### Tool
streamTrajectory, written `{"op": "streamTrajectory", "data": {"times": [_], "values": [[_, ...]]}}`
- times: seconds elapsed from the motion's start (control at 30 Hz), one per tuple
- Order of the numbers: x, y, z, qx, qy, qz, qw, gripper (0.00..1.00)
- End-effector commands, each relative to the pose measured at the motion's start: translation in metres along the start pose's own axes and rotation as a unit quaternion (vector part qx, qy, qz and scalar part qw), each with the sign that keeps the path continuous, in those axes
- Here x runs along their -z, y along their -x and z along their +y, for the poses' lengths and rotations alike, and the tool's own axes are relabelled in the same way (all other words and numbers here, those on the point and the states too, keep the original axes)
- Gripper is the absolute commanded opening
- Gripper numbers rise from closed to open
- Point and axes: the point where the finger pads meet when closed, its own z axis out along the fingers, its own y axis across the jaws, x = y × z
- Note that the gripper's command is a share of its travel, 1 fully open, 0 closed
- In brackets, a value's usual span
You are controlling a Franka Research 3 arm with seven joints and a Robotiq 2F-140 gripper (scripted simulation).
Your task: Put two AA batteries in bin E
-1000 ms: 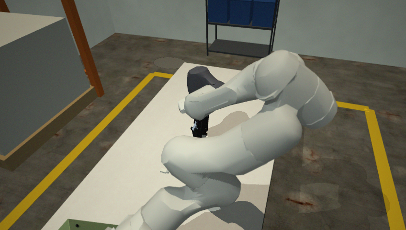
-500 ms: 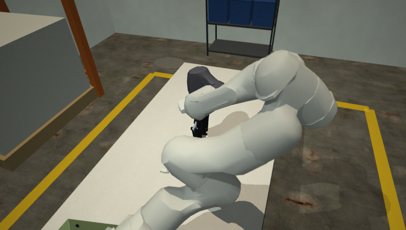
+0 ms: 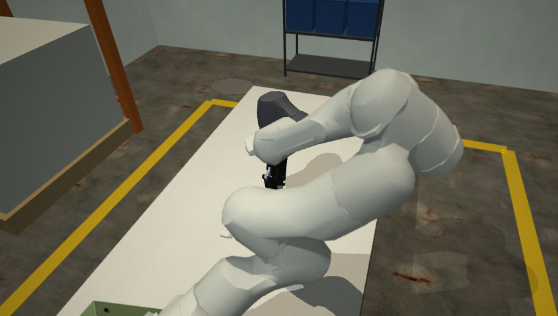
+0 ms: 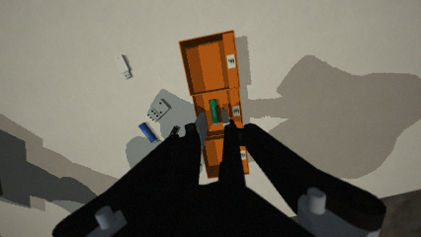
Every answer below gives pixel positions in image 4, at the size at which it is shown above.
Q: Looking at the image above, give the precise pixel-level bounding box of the white domino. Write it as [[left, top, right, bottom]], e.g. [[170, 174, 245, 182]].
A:
[[145, 99, 170, 122]]

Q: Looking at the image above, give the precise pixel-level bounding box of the green aa battery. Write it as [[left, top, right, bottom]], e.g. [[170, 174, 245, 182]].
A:
[[210, 99, 220, 124]]

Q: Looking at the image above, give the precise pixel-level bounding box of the orange rack of bins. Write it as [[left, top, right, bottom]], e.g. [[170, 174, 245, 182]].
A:
[[179, 30, 243, 179]]

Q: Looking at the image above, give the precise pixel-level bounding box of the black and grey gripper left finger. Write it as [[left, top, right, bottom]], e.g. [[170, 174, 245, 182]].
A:
[[52, 113, 208, 237]]

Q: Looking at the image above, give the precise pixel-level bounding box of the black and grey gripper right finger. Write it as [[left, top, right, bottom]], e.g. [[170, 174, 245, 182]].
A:
[[211, 109, 386, 237]]

